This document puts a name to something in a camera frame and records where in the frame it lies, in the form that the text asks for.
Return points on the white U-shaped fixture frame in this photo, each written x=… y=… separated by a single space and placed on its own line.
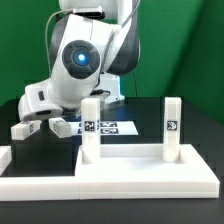
x=37 y=188

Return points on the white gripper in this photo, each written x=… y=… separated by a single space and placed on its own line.
x=36 y=104

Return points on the white desk tabletop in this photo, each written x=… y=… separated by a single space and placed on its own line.
x=138 y=171

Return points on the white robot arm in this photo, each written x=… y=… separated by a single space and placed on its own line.
x=93 y=37

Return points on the sheet of fiducial markers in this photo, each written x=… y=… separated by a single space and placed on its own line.
x=109 y=128

